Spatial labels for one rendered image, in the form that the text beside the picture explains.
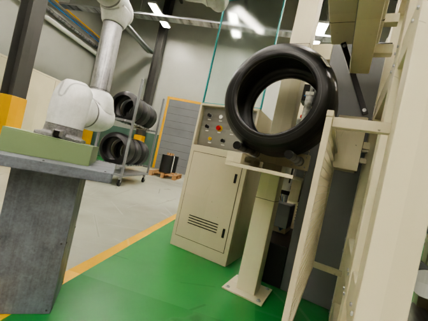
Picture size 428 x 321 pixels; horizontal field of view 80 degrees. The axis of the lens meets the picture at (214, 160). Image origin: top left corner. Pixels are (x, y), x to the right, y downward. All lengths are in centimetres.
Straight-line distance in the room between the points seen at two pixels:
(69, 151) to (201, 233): 132
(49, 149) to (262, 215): 122
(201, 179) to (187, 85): 934
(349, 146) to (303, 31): 82
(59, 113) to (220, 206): 133
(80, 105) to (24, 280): 76
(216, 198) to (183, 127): 890
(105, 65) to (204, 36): 1057
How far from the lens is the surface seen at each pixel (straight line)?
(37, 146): 124
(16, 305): 145
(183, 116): 1097
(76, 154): 121
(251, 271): 180
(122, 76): 1260
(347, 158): 158
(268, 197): 169
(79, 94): 130
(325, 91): 135
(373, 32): 149
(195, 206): 220
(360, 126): 81
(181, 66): 1168
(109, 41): 158
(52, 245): 132
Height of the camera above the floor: 78
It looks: level
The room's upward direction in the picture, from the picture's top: 12 degrees clockwise
